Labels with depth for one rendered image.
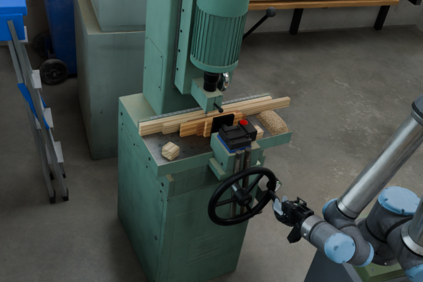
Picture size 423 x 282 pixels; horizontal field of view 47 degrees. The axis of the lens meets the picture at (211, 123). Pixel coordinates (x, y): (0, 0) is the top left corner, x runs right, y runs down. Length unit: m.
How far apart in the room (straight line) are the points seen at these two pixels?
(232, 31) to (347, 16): 3.55
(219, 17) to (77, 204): 1.58
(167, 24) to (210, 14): 0.28
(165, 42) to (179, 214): 0.69
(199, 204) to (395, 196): 0.76
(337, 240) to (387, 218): 0.37
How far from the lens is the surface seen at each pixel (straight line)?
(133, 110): 2.16
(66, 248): 2.65
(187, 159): 1.79
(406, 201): 1.93
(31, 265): 2.62
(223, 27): 1.63
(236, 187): 1.82
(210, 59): 1.69
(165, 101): 2.04
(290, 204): 1.73
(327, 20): 5.03
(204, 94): 1.83
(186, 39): 1.81
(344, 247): 1.60
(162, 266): 2.25
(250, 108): 2.03
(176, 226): 2.06
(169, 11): 1.83
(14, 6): 2.20
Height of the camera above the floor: 2.10
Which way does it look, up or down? 38 degrees down
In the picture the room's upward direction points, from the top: 9 degrees clockwise
